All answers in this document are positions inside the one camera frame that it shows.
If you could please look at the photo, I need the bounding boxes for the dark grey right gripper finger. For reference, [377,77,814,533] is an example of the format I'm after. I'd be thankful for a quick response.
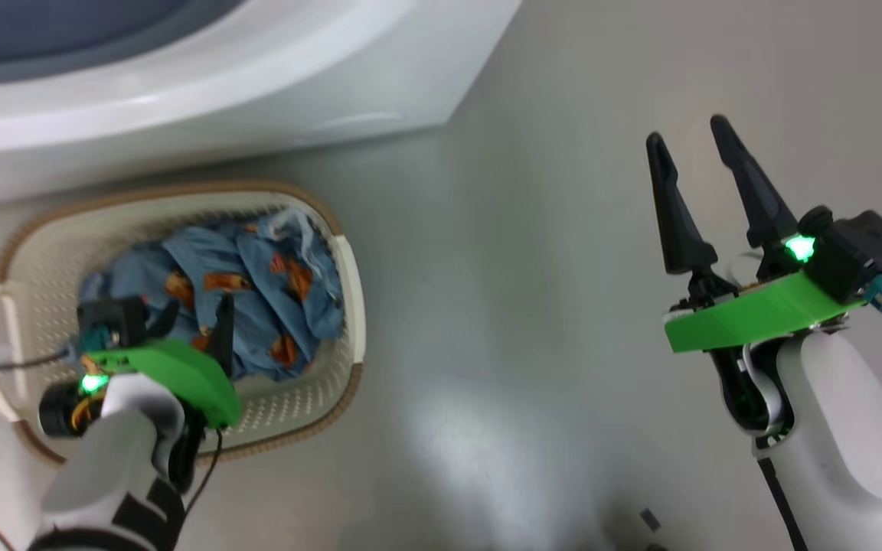
[709,115,800,249]
[645,132,719,276]

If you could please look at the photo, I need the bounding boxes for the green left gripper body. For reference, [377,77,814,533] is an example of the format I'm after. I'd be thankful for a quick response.
[39,341,243,439]

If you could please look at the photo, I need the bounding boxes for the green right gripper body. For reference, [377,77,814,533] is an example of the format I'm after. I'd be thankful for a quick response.
[663,237,867,354]

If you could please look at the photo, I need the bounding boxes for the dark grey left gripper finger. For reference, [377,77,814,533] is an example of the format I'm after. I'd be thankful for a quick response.
[146,300,180,341]
[211,292,237,376]

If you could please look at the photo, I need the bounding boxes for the blue patterned clothes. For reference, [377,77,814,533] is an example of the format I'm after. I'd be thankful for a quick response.
[77,208,346,383]

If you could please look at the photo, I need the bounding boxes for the round dark washing machine door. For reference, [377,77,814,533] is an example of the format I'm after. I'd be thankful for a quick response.
[0,0,247,86]

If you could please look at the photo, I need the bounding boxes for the cream perforated laundry basket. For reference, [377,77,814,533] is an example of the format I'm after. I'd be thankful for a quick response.
[0,181,367,468]

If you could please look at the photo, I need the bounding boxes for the white front-load washing machine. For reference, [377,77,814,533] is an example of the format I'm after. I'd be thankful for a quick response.
[0,0,522,211]

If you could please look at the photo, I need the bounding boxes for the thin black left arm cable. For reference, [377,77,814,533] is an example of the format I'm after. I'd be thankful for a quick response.
[181,427,224,515]

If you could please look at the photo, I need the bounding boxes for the thin grey left camera cable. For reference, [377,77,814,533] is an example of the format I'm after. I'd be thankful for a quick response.
[0,346,78,374]

